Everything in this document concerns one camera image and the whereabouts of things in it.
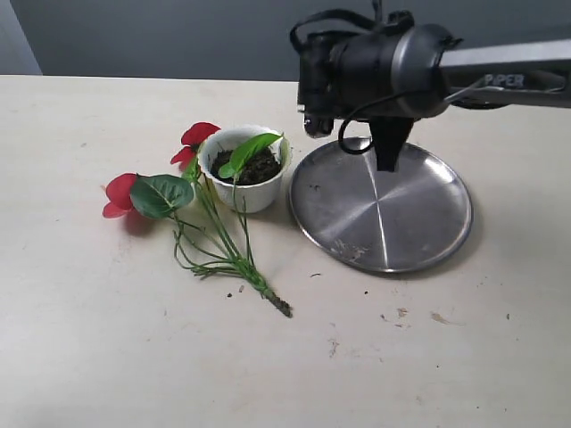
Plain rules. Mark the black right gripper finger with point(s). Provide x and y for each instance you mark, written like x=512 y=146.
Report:
x=389 y=135

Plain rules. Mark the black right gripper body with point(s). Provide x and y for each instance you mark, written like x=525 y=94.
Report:
x=318 y=95

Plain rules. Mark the red artificial flower plant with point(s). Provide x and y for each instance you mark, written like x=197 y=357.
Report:
x=210 y=239

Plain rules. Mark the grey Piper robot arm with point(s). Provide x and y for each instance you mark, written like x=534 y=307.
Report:
x=393 y=76

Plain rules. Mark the white plastic flower pot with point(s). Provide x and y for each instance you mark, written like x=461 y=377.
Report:
x=251 y=198

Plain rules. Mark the round stainless steel plate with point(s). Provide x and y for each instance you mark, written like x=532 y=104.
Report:
x=381 y=222

